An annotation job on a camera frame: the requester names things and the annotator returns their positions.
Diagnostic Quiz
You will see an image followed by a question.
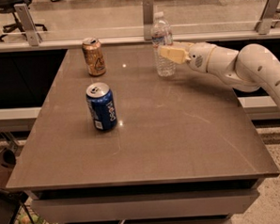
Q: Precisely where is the gold soda can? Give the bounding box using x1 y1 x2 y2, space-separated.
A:
82 37 106 76

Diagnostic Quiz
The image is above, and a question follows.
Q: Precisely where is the clear plastic water bottle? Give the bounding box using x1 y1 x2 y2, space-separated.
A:
150 12 176 78

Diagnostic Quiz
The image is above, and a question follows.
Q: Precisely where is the blue Pepsi can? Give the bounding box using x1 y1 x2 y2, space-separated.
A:
86 82 117 131

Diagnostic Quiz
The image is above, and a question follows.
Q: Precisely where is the black office chair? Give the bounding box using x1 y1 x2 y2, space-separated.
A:
0 0 49 43

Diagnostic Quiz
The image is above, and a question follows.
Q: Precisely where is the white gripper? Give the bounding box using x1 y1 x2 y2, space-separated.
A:
157 41 215 73

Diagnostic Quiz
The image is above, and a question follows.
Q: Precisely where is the grey table drawer base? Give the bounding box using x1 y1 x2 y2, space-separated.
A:
31 189 259 224

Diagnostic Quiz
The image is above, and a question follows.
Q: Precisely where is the middle metal glass bracket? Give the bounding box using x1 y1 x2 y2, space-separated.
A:
142 0 154 41

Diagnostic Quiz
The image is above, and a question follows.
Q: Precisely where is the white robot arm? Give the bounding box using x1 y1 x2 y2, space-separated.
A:
157 42 280 109

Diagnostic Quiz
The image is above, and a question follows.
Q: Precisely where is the metal glass bracket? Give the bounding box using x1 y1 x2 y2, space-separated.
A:
14 3 41 47
255 0 280 35
142 0 154 41

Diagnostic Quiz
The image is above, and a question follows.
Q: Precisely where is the right metal glass bracket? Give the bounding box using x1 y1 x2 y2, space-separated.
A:
255 0 280 35

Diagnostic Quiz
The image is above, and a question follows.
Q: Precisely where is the black cable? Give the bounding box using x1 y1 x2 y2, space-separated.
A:
0 184 43 224

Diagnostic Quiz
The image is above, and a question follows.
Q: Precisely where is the left metal glass bracket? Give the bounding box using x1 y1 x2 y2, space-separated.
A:
14 3 41 47

